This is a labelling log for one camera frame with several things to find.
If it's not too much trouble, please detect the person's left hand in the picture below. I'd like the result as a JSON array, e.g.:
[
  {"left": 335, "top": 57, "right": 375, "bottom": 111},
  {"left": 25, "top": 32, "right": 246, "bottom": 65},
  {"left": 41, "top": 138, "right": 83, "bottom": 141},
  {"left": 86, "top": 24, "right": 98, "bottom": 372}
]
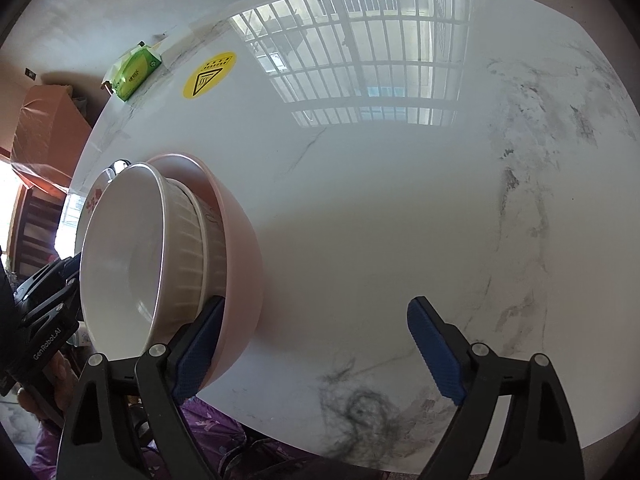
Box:
[{"left": 17, "top": 350, "right": 82, "bottom": 427}]

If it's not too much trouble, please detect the purple patterned clothing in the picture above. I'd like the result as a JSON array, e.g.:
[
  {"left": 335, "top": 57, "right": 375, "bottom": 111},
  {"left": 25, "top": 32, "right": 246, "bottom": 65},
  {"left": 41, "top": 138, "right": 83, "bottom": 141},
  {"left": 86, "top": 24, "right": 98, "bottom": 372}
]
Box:
[{"left": 35, "top": 395, "right": 311, "bottom": 480}]

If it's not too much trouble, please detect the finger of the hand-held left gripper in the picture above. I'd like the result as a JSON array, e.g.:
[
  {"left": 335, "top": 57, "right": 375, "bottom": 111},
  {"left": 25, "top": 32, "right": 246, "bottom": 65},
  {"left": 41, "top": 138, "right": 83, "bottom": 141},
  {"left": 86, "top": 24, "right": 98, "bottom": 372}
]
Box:
[
  {"left": 20, "top": 280, "right": 82, "bottom": 331},
  {"left": 14, "top": 254, "right": 81, "bottom": 297}
]

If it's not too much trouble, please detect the white plate with red flowers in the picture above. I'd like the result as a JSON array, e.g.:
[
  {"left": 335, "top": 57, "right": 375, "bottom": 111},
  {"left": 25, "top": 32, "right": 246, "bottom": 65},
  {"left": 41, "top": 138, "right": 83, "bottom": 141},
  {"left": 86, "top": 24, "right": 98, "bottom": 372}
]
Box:
[{"left": 74, "top": 167, "right": 118, "bottom": 257}]

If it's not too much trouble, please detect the white ribbed rabbit bowl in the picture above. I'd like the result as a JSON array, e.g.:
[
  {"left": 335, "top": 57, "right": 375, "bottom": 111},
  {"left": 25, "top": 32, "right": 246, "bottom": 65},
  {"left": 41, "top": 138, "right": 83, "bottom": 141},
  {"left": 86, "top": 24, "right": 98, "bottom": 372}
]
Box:
[{"left": 80, "top": 161, "right": 228, "bottom": 356}]

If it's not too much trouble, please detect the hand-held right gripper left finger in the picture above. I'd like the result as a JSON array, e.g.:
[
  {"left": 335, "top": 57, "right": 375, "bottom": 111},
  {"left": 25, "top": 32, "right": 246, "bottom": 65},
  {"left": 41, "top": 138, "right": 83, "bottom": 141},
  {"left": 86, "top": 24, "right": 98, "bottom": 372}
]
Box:
[{"left": 56, "top": 295, "right": 227, "bottom": 480}]

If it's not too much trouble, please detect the orange cloth covered furniture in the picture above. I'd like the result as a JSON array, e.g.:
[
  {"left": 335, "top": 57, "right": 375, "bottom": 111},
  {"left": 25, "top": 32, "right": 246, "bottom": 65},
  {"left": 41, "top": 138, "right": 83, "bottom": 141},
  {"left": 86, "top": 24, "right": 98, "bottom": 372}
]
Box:
[{"left": 10, "top": 84, "right": 96, "bottom": 191}]

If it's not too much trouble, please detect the green tissue pack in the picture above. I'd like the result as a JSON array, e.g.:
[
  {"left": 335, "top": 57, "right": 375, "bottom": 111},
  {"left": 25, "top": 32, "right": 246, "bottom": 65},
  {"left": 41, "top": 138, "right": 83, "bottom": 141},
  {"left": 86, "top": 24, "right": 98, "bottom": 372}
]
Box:
[{"left": 102, "top": 45, "right": 163, "bottom": 102}]

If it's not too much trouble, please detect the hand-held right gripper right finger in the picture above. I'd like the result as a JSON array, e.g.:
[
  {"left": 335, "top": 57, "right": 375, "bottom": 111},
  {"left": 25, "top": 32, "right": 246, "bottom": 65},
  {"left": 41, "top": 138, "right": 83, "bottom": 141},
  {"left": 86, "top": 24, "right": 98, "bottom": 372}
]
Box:
[{"left": 406, "top": 296, "right": 586, "bottom": 480}]

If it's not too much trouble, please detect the pink bowl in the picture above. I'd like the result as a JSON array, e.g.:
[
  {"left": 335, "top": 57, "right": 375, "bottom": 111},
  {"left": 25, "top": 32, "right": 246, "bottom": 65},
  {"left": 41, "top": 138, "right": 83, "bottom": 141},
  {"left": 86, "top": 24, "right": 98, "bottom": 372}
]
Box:
[{"left": 145, "top": 152, "right": 265, "bottom": 393}]

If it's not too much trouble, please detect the brown wooden chair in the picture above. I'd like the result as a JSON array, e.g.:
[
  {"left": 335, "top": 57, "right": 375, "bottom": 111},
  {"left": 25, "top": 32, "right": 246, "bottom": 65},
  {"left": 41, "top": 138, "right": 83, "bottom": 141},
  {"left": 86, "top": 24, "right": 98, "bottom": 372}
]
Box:
[{"left": 7, "top": 185, "right": 68, "bottom": 276}]

